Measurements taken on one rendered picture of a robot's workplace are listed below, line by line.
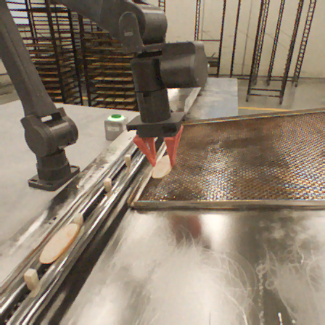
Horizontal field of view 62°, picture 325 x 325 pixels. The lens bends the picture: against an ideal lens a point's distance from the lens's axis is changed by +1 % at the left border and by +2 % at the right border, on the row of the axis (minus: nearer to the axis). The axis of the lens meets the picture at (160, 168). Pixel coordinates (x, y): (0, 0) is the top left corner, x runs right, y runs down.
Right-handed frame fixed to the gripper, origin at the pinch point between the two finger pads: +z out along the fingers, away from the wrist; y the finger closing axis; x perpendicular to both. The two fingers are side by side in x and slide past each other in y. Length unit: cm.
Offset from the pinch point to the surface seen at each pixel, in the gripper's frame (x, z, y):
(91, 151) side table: -25.4, 8.3, 34.0
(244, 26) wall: -719, -12, 3
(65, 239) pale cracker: 16.9, 6.7, 14.2
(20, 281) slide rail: 25.9, 7.3, 16.1
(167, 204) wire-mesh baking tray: 8.0, 4.6, -2.4
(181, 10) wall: -711, -70, 150
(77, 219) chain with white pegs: 12.0, 6.2, 14.6
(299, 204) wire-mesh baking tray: 6.9, 4.4, -24.0
